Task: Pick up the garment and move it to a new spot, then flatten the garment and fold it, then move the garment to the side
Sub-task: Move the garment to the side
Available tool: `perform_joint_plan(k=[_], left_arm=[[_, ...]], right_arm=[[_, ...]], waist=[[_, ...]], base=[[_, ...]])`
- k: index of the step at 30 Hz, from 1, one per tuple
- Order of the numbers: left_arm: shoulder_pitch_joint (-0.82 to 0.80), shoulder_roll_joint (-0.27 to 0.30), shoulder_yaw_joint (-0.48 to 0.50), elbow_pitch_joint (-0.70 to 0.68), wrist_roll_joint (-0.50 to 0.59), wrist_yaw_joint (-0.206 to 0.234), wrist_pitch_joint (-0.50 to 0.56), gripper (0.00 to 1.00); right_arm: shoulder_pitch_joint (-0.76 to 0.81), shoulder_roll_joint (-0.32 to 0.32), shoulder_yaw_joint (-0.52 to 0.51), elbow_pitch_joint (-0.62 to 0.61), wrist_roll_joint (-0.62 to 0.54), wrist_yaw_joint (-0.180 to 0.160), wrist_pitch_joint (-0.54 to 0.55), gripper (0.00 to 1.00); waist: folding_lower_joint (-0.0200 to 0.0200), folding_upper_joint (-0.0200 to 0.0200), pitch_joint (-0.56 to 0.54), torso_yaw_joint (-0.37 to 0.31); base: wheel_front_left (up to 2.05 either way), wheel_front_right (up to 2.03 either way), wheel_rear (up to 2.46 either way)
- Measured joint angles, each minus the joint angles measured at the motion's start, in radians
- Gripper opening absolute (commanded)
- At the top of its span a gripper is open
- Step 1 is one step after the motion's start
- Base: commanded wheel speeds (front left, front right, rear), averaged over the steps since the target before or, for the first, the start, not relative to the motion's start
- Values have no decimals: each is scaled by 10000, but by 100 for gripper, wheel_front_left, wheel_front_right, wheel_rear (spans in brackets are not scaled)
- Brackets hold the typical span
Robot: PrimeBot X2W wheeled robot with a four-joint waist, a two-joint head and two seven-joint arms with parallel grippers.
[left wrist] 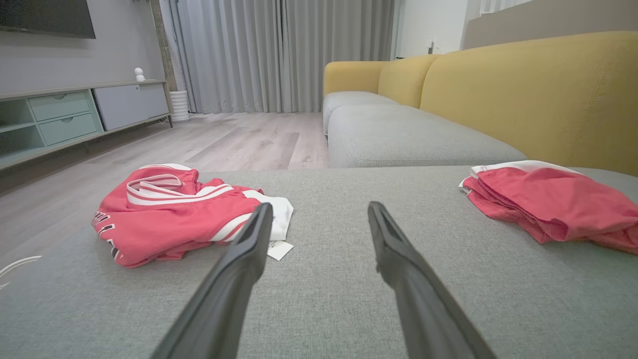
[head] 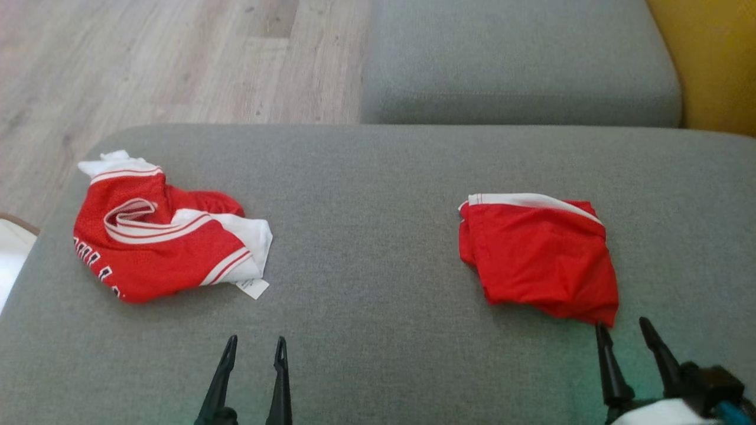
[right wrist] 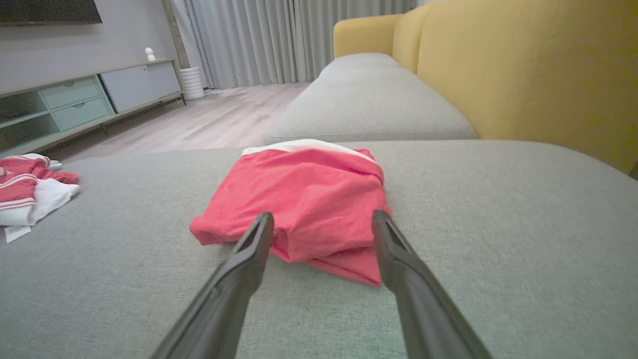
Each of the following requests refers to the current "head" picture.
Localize red shorts with white stripe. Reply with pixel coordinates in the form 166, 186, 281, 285
458, 192, 620, 328

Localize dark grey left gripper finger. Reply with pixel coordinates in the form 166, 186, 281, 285
194, 335, 239, 425
265, 336, 294, 425

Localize large grey fabric sofa ottoman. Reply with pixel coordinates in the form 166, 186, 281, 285
0, 123, 756, 425

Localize red jersey with white sleeves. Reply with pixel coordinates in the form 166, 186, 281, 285
73, 149, 273, 305

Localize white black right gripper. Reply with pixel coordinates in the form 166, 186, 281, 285
595, 316, 756, 425

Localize yellow sofa backrest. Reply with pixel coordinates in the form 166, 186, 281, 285
646, 0, 756, 138

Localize grey fabric sofa seat cushion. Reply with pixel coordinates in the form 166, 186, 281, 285
360, 0, 683, 128

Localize white brown-rimmed floor mat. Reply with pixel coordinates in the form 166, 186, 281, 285
0, 213, 41, 315

